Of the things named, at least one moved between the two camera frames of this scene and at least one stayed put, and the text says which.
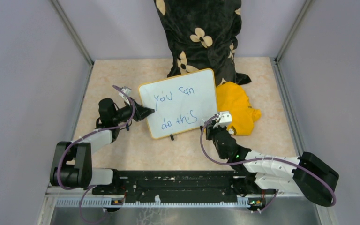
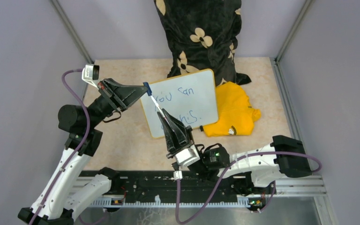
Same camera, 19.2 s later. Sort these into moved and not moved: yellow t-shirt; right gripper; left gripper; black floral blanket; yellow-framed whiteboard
Moved: right gripper; left gripper
Not moved: yellow t-shirt; black floral blanket; yellow-framed whiteboard
